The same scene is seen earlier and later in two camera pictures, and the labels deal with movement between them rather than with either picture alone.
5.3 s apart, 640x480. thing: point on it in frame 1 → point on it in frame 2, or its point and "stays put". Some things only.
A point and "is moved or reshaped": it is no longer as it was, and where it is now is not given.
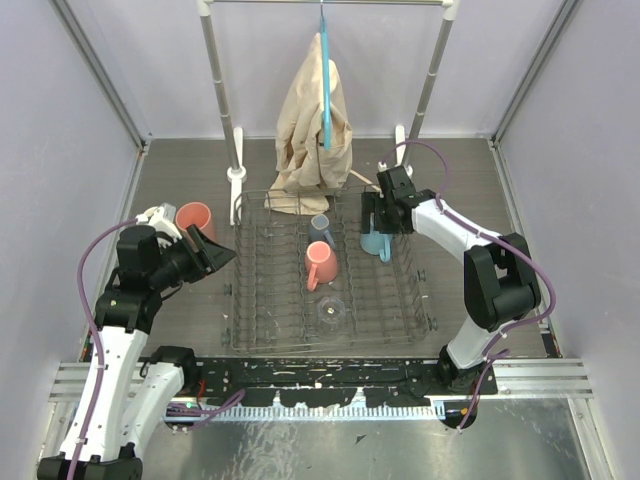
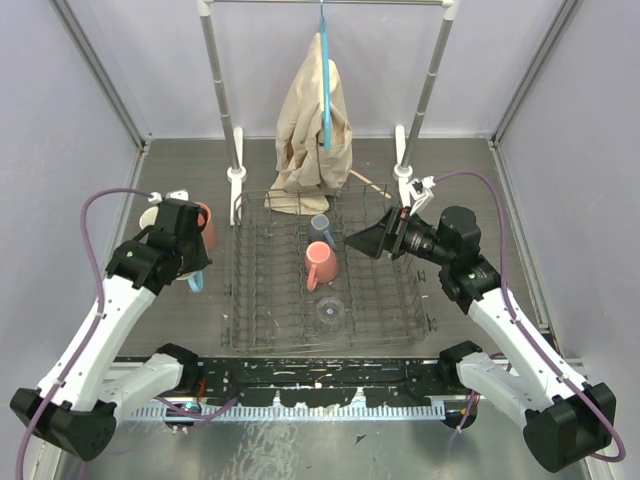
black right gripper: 371,203 → 373,240
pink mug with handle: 321,264 stays put
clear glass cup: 331,313 stays put
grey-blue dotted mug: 319,230 stays put
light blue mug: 376,243 is moved or reshaped
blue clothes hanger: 326,82 stays put
